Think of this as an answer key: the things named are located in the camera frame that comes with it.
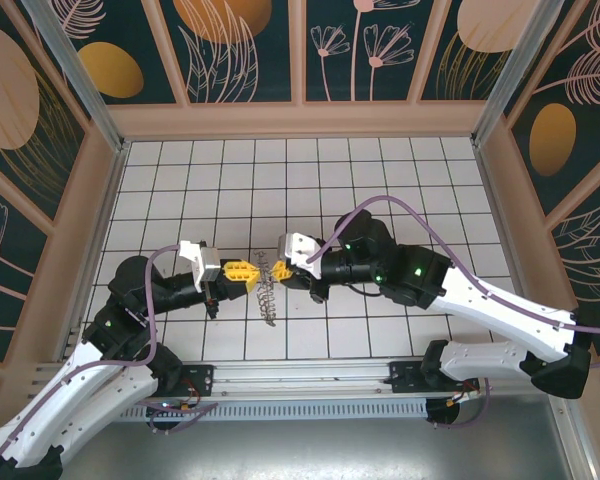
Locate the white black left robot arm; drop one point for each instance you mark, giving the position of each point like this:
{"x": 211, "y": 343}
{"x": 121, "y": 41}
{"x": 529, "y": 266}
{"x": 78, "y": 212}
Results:
{"x": 80, "y": 400}

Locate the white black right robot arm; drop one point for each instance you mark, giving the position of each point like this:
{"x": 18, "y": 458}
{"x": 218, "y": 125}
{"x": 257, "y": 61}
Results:
{"x": 505, "y": 312}

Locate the black mounting plate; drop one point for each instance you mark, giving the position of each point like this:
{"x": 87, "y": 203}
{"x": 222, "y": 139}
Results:
{"x": 200, "y": 375}
{"x": 405, "y": 377}

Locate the grey metal base sheet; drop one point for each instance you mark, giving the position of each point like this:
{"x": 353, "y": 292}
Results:
{"x": 300, "y": 450}

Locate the aluminium side rail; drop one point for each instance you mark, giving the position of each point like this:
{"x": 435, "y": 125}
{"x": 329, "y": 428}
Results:
{"x": 500, "y": 220}
{"x": 106, "y": 220}

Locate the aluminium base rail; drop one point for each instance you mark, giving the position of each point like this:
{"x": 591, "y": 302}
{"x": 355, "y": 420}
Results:
{"x": 300, "y": 377}

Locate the aluminium frame post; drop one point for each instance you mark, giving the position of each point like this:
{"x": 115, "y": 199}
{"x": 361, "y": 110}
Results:
{"x": 511, "y": 75}
{"x": 80, "y": 75}

